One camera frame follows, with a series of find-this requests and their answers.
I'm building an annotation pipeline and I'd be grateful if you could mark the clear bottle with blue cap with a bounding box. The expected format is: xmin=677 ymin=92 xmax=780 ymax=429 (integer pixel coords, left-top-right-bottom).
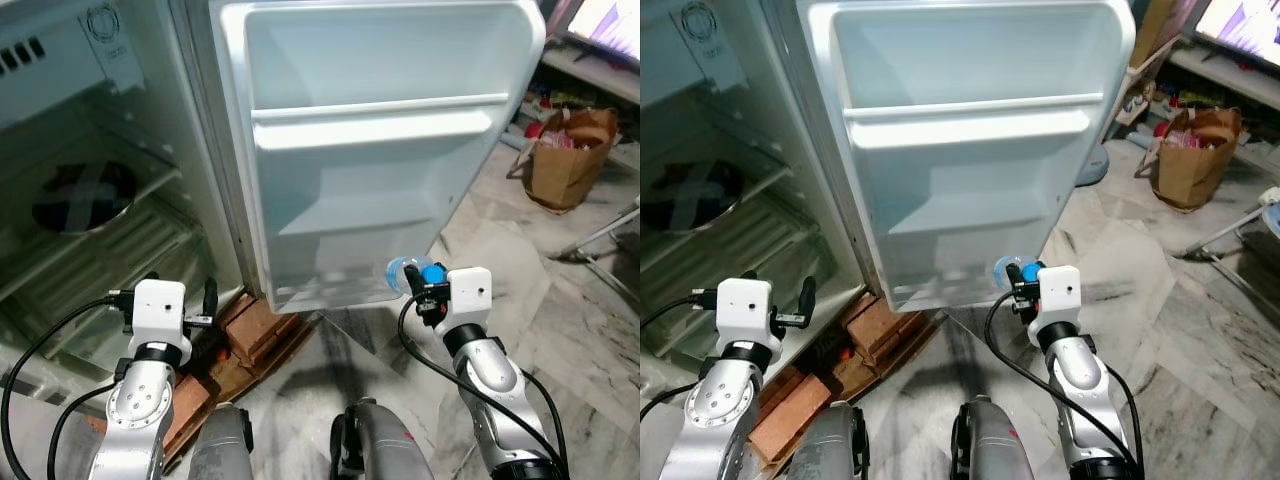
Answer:
xmin=992 ymin=255 xmax=1045 ymax=293
xmin=384 ymin=256 xmax=447 ymax=297

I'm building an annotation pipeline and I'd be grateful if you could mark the silver fridge door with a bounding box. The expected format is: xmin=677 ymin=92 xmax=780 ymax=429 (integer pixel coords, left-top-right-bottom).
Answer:
xmin=208 ymin=0 xmax=547 ymax=314
xmin=800 ymin=0 xmax=1138 ymax=313

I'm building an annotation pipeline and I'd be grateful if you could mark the silver fridge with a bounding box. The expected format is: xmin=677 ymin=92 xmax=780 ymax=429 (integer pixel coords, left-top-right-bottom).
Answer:
xmin=0 ymin=0 xmax=251 ymax=401
xmin=640 ymin=0 xmax=881 ymax=396

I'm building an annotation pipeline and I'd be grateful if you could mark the white fridge door shelf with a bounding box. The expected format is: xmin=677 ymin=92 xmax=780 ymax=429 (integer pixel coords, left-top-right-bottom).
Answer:
xmin=250 ymin=93 xmax=511 ymax=151
xmin=842 ymin=93 xmax=1093 ymax=149

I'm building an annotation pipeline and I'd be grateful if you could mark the red clay brick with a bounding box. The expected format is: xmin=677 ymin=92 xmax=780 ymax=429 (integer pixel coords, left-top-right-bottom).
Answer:
xmin=840 ymin=295 xmax=926 ymax=366
xmin=750 ymin=370 xmax=831 ymax=466
xmin=222 ymin=293 xmax=301 ymax=366
xmin=165 ymin=370 xmax=217 ymax=461

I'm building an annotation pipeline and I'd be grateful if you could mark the wooden pallet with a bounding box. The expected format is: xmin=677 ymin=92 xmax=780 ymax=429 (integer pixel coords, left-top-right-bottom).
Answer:
xmin=160 ymin=310 xmax=323 ymax=471
xmin=750 ymin=310 xmax=941 ymax=471

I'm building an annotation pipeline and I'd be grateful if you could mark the black bowl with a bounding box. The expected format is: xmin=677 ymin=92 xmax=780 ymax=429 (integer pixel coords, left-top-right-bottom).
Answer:
xmin=642 ymin=160 xmax=746 ymax=233
xmin=32 ymin=162 xmax=137 ymax=234

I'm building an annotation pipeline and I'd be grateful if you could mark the grey left robot leg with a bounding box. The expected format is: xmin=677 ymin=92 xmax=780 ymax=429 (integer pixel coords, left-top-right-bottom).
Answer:
xmin=805 ymin=400 xmax=871 ymax=480
xmin=188 ymin=403 xmax=256 ymax=480

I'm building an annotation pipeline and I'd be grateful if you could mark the grey robot leg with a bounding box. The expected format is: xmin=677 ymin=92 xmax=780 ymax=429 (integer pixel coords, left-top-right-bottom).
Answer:
xmin=330 ymin=398 xmax=438 ymax=480
xmin=805 ymin=400 xmax=871 ymax=480
xmin=950 ymin=397 xmax=1031 ymax=480
xmin=188 ymin=403 xmax=256 ymax=480

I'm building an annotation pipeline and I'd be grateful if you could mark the grey-blue appliance base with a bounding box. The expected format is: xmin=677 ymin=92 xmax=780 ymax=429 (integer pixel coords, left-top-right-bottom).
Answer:
xmin=1075 ymin=143 xmax=1111 ymax=189

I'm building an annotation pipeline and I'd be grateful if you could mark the grey right robot leg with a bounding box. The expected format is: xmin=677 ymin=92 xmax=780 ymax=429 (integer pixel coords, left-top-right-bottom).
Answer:
xmin=330 ymin=398 xmax=438 ymax=480
xmin=950 ymin=397 xmax=1031 ymax=480

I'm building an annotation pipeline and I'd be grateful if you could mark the brown paper bag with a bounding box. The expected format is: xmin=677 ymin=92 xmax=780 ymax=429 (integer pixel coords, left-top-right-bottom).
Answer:
xmin=1150 ymin=107 xmax=1244 ymax=213
xmin=517 ymin=107 xmax=621 ymax=214

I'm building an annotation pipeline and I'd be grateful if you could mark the flat screen monitor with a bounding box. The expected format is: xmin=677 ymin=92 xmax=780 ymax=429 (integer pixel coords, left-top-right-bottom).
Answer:
xmin=1190 ymin=0 xmax=1280 ymax=69
xmin=563 ymin=0 xmax=641 ymax=63

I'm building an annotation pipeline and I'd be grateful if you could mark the white wire fridge shelf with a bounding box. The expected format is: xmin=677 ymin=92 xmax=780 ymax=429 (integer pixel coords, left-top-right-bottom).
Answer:
xmin=0 ymin=150 xmax=216 ymax=301
xmin=640 ymin=150 xmax=831 ymax=301

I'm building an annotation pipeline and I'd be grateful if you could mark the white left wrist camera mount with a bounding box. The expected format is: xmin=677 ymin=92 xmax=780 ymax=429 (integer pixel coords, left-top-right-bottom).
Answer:
xmin=132 ymin=280 xmax=188 ymax=348
xmin=717 ymin=278 xmax=773 ymax=346

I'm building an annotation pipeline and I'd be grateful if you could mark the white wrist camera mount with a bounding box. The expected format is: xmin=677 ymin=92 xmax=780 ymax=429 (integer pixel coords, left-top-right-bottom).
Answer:
xmin=447 ymin=267 xmax=494 ymax=329
xmin=717 ymin=278 xmax=773 ymax=346
xmin=1038 ymin=266 xmax=1083 ymax=323
xmin=132 ymin=280 xmax=188 ymax=348

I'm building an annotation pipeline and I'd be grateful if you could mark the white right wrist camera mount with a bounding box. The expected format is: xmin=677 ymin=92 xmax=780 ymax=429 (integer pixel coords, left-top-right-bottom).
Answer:
xmin=1038 ymin=266 xmax=1083 ymax=323
xmin=447 ymin=267 xmax=494 ymax=329

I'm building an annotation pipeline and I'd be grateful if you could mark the long black left arm cable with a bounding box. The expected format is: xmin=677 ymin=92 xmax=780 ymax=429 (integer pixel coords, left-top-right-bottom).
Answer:
xmin=640 ymin=290 xmax=719 ymax=331
xmin=0 ymin=290 xmax=134 ymax=479

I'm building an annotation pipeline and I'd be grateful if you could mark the short black left arm cable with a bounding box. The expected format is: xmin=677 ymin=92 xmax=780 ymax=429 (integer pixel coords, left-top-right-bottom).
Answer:
xmin=45 ymin=382 xmax=121 ymax=480
xmin=640 ymin=385 xmax=701 ymax=421

